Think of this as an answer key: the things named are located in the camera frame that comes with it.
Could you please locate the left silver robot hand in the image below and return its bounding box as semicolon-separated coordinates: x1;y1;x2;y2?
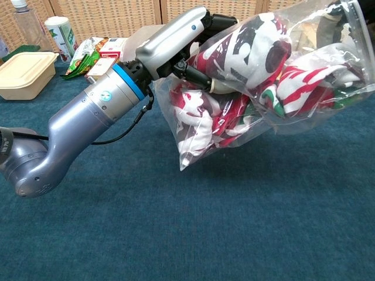
135;5;240;95

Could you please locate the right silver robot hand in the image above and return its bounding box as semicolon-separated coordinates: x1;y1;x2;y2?
359;0;375;59

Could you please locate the red white patterned garment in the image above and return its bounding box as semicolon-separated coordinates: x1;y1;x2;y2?
172;11;367;155

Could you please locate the clear plastic zip bag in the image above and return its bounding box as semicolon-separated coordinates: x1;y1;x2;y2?
154;0;375;172

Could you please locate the frosted plastic bag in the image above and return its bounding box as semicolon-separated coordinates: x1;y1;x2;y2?
122;25;168;62

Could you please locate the woven wicker folding screen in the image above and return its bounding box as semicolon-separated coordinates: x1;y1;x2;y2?
0;0;335;53

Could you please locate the red beige flat box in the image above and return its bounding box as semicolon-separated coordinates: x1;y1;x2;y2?
84;57;121;84

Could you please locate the green snack packet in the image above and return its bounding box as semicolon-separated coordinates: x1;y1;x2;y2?
60;37;109;80

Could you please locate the white green canister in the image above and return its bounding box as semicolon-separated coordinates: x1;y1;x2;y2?
44;16;79;63

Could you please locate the clear plastic water bottle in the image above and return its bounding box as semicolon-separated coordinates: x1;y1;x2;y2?
10;0;53;53

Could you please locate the beige lidded lunch box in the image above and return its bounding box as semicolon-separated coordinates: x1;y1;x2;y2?
0;52;59;101

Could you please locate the blue carpet table cover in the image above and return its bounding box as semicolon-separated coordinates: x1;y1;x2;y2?
0;48;375;281

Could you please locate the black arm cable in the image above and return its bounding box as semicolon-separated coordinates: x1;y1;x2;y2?
13;86;155;146

